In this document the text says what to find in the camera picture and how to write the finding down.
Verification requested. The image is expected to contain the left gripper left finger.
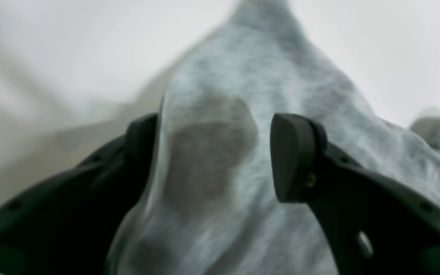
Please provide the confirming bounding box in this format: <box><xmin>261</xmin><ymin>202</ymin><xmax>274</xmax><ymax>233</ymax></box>
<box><xmin>0</xmin><ymin>113</ymin><xmax>159</xmax><ymax>275</ymax></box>

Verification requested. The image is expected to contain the grey t-shirt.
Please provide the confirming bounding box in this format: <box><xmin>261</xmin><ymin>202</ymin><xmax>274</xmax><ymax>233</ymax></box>
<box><xmin>105</xmin><ymin>0</ymin><xmax>440</xmax><ymax>275</ymax></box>

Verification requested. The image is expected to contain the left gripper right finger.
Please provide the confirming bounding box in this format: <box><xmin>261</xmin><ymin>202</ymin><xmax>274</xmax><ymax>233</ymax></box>
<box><xmin>270</xmin><ymin>113</ymin><xmax>440</xmax><ymax>275</ymax></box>

